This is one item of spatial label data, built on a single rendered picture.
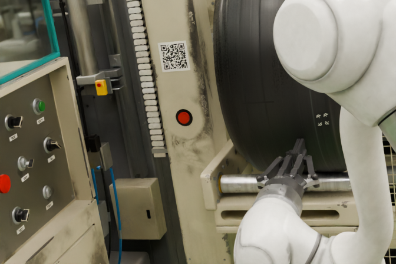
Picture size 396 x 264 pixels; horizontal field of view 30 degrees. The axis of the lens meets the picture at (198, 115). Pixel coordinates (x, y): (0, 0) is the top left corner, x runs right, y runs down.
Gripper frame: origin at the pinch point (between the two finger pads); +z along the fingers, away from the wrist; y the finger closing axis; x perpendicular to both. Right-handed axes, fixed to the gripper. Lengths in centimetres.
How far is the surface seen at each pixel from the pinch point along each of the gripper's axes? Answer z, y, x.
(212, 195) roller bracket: 7.5, 24.6, 14.8
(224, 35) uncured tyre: 6.7, 13.7, -25.5
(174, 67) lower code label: 22.5, 33.4, -13.3
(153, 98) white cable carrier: 22.6, 41.1, -5.4
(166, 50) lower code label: 23.1, 34.8, -17.8
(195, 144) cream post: 20.0, 31.2, 7.1
